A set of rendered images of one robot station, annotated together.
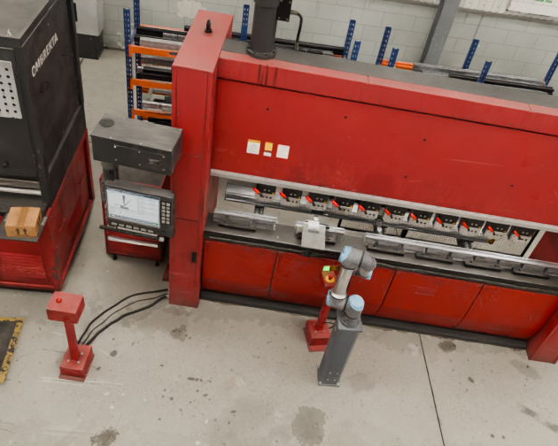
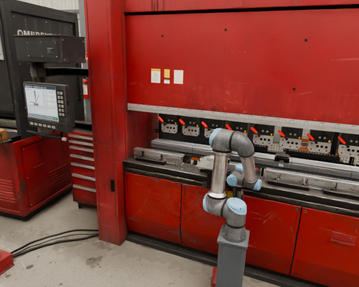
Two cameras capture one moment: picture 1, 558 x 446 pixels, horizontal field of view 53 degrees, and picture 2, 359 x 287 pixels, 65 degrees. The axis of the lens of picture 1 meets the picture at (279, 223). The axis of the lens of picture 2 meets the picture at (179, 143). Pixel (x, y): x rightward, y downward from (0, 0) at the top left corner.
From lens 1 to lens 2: 2.58 m
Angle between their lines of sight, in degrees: 33
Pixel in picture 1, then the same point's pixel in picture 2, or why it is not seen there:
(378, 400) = not seen: outside the picture
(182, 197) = (100, 120)
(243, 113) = (145, 44)
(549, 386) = not seen: outside the picture
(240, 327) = (149, 266)
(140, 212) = (45, 107)
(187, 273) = (109, 204)
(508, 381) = not seen: outside the picture
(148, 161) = (47, 50)
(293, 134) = (184, 57)
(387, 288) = (296, 232)
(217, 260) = (135, 195)
